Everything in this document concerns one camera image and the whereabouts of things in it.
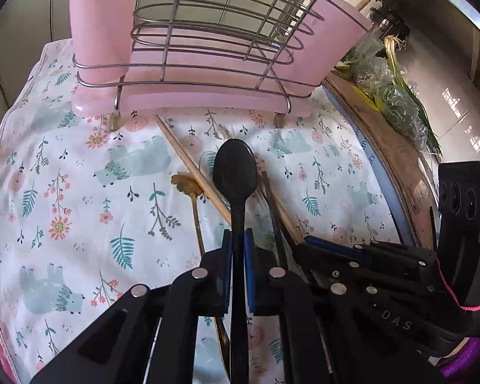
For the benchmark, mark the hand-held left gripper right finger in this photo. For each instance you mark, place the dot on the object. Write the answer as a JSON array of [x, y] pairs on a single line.
[[248, 272]]

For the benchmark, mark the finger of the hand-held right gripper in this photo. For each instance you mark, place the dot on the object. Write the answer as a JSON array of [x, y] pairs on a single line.
[[400, 308], [336, 248]]

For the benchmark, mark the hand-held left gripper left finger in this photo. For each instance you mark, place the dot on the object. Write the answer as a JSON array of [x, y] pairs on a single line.
[[226, 272]]

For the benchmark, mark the black chopstick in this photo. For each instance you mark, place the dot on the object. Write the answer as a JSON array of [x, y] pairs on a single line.
[[270, 204]]

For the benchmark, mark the black plastic spoon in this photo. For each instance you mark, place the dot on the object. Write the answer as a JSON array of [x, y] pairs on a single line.
[[235, 172]]

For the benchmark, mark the wide pink utensil cup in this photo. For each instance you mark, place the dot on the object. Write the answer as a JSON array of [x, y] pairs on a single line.
[[336, 48]]

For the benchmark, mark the tall pink utensil cup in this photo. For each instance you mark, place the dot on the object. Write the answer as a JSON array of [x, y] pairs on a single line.
[[100, 16]]

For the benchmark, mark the amber flower-shaped spoon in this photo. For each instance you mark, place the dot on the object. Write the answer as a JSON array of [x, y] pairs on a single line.
[[186, 184]]

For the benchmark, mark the clear plastic spoon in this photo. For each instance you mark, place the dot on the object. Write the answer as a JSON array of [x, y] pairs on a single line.
[[208, 164]]

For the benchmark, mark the plastic bag of greens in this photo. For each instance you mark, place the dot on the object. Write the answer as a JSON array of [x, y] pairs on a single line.
[[396, 104]]

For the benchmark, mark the floral printed cloth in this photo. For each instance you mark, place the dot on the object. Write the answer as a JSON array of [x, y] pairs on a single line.
[[84, 208]]

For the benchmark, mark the pink drip tray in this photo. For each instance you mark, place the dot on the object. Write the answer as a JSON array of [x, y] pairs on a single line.
[[208, 98]]

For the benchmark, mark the green onion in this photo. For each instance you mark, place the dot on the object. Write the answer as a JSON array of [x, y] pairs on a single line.
[[400, 72]]

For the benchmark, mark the black lidded jar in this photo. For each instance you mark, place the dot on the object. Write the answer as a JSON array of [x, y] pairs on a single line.
[[388, 22]]

